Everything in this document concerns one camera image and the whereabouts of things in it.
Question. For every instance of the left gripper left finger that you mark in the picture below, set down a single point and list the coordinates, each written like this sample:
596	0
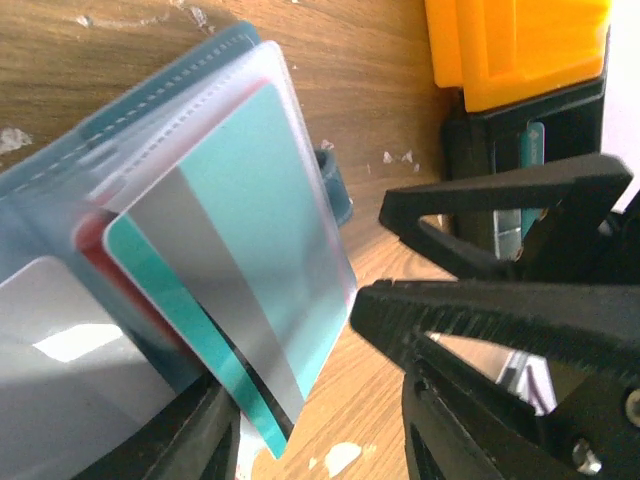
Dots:
195	437

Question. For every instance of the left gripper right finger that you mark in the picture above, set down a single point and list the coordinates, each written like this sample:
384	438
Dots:
461	425

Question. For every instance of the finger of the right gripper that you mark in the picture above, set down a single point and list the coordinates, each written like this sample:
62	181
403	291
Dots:
576	195

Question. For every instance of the teal credit card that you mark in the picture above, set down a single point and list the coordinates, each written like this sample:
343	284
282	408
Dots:
532	153
237	248

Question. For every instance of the red white credit card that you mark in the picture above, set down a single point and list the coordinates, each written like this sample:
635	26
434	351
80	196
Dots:
87	238

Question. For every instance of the black card tray near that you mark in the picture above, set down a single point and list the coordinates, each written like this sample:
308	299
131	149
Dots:
488	142

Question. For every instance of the orange card tray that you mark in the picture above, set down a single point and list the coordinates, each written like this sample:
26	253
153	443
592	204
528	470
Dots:
503	52

